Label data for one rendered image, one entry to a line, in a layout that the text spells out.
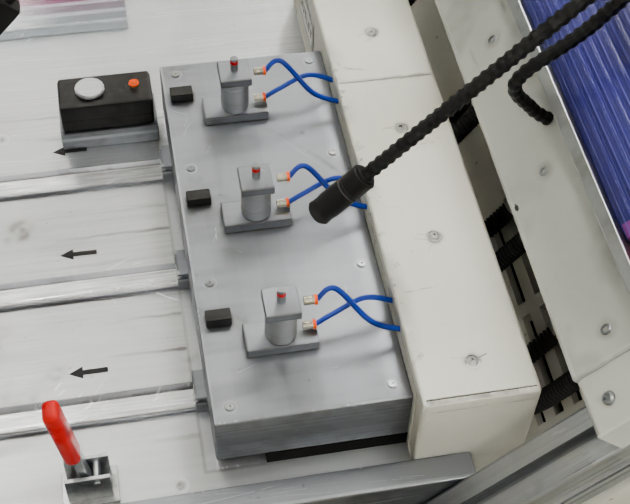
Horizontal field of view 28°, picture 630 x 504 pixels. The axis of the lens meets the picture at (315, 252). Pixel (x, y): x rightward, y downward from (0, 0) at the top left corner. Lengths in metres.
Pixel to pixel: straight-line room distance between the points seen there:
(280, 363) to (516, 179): 0.21
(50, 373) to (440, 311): 0.29
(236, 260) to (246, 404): 0.12
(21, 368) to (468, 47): 0.41
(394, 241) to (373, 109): 0.13
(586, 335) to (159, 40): 0.52
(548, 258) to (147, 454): 0.31
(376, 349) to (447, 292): 0.06
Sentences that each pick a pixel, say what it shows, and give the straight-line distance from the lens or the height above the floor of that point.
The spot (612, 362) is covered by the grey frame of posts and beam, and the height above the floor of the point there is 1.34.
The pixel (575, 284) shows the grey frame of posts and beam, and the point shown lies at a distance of 0.82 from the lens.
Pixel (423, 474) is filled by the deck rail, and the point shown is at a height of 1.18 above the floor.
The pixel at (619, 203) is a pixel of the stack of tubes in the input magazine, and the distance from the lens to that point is 0.78.
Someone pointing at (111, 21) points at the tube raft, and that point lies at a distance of 1.16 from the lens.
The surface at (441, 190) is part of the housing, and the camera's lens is 0.93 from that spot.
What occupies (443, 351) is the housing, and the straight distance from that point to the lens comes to 0.84.
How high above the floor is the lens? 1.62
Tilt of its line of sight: 29 degrees down
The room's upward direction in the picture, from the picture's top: 52 degrees clockwise
